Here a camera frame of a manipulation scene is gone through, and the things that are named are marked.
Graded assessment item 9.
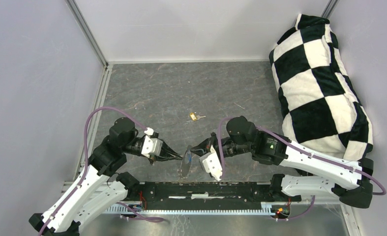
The metal keyring plate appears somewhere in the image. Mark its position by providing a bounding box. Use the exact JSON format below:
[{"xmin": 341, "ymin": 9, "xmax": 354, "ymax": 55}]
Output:
[{"xmin": 179, "ymin": 145, "xmax": 193, "ymax": 178}]

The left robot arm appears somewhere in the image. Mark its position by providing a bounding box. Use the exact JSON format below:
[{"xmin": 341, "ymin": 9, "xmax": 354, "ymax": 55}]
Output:
[{"xmin": 29, "ymin": 117, "xmax": 183, "ymax": 236}]

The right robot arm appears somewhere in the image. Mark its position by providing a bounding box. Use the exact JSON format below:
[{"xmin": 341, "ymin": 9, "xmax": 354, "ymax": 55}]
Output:
[{"xmin": 187, "ymin": 116, "xmax": 373, "ymax": 208}]

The yellow capped key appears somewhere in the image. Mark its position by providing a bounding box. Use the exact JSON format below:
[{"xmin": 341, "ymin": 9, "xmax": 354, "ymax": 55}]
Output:
[{"xmin": 189, "ymin": 113, "xmax": 206, "ymax": 121}]

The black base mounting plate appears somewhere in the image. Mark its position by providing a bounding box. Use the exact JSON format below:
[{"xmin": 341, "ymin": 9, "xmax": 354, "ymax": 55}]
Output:
[{"xmin": 124, "ymin": 182, "xmax": 301, "ymax": 210}]

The black white checkered blanket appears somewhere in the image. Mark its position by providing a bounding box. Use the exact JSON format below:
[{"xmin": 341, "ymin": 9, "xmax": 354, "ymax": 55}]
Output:
[{"xmin": 269, "ymin": 14, "xmax": 373, "ymax": 161}]

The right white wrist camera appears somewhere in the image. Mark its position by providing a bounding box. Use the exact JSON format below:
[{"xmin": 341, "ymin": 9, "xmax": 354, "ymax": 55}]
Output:
[{"xmin": 199, "ymin": 147, "xmax": 223, "ymax": 181}]

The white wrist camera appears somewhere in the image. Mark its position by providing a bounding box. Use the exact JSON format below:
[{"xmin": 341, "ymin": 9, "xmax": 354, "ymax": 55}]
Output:
[
  {"xmin": 141, "ymin": 127, "xmax": 163, "ymax": 158},
  {"xmin": 199, "ymin": 147, "xmax": 223, "ymax": 181}
]

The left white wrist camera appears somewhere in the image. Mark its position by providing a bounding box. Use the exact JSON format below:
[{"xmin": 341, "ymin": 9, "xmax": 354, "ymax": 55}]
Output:
[{"xmin": 141, "ymin": 127, "xmax": 163, "ymax": 158}]

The white slotted cable duct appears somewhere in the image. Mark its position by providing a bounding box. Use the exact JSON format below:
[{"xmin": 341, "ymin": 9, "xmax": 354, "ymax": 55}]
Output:
[{"xmin": 103, "ymin": 204, "xmax": 275, "ymax": 216}]

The red wired circuit board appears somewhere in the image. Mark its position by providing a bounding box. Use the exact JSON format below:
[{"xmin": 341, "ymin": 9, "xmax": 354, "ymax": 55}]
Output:
[{"xmin": 274, "ymin": 206, "xmax": 291, "ymax": 219}]

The aluminium frame rail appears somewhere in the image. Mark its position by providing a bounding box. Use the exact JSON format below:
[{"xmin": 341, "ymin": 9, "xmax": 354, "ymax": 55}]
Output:
[{"xmin": 65, "ymin": 0, "xmax": 109, "ymax": 68}]

